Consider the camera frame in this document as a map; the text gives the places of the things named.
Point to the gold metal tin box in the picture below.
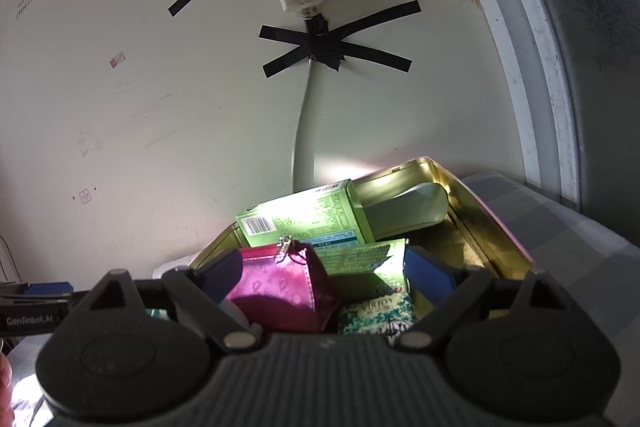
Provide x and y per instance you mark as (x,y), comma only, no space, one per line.
(480,227)

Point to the magenta coin purse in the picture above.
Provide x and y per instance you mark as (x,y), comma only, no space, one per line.
(280,292)

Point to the grey checked bedsheet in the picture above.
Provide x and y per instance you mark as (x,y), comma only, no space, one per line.
(550,232)

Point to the green patterned tissue packet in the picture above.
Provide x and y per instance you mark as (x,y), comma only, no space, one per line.
(375,314)

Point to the green printed packet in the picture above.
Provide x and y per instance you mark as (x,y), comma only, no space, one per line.
(360,257)

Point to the person's left hand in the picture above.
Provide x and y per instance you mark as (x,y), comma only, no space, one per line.
(4,377)

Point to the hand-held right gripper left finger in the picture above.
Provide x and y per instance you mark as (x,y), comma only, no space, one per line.
(225,272)

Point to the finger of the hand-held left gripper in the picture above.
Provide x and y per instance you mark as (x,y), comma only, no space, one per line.
(47,288)

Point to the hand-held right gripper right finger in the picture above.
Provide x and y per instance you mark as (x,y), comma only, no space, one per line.
(430,277)

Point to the white frame window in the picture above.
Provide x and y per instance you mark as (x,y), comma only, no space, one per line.
(530,32)

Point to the green paper box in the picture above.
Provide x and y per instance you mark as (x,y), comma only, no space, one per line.
(310,212)

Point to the small white wall sticker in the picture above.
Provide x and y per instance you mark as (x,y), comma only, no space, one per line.
(84,195)

